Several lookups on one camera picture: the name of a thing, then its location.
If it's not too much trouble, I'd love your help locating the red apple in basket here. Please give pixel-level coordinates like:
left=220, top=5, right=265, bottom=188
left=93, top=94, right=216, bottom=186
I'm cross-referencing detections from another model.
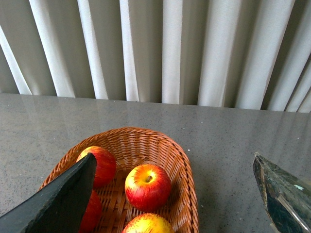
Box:
left=78, top=190, right=102, bottom=233
left=76, top=146, right=117, bottom=189

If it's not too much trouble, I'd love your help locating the red apple at edge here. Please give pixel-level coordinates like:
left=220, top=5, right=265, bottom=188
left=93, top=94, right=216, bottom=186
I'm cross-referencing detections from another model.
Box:
left=122, top=213, right=174, bottom=233

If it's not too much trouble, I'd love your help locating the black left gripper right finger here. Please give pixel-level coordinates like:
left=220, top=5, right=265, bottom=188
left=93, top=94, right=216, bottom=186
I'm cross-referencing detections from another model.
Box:
left=253, top=152, right=311, bottom=233

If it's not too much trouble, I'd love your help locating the white pleated curtain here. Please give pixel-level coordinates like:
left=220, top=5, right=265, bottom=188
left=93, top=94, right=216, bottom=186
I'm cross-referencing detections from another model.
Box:
left=0, top=0, right=311, bottom=113

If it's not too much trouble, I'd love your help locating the red yellow apple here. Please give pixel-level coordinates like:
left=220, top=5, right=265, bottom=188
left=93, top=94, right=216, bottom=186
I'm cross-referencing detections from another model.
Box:
left=124, top=164, right=172, bottom=212

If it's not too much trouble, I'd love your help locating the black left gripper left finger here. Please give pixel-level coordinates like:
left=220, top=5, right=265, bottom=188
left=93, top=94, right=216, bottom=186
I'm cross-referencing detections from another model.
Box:
left=0, top=153, right=97, bottom=233

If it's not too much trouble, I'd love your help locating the left wicker basket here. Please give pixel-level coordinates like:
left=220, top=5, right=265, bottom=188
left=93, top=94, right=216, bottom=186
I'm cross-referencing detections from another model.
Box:
left=42, top=127, right=199, bottom=233

